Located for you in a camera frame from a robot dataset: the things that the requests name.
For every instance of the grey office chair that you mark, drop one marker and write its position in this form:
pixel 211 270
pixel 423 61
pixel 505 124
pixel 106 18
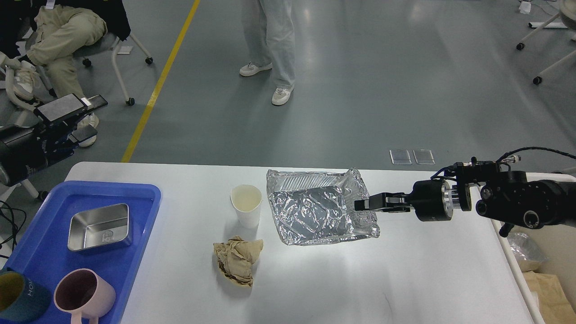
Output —
pixel 109 42

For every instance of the blue plastic tray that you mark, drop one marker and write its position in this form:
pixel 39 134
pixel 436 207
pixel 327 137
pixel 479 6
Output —
pixel 43 255

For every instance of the dark teal mug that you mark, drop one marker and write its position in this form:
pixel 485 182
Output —
pixel 21 299

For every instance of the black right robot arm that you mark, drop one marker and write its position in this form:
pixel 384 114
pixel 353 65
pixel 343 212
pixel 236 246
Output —
pixel 506 196

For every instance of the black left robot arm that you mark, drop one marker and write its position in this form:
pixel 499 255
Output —
pixel 24 151

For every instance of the white paper cup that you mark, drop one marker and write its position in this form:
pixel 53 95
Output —
pixel 246 200

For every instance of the standing person in light jeans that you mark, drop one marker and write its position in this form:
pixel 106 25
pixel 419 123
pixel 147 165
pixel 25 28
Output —
pixel 269 33

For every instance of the crumpled clear plastic bag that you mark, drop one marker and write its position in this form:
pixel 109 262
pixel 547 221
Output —
pixel 526 251

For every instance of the clear plastic floor plate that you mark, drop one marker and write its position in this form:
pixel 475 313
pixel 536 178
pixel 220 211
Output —
pixel 400 157

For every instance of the brown paper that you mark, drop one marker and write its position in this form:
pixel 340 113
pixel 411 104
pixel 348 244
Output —
pixel 553 304
pixel 236 257

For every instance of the stainless steel square tray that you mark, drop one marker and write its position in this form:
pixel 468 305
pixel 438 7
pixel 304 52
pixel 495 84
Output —
pixel 100 229

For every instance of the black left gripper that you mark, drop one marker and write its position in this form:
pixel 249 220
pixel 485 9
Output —
pixel 58 131

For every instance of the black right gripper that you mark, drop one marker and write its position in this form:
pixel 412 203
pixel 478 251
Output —
pixel 432 200

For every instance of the seated person in khaki trousers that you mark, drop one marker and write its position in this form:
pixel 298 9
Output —
pixel 64 26

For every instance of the brown paper in bin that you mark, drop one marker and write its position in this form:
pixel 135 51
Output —
pixel 553 304

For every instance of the pink ceramic mug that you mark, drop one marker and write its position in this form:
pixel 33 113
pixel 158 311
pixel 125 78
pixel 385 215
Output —
pixel 84 295

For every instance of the aluminium foil container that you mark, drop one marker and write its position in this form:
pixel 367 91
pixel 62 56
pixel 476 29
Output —
pixel 317 207

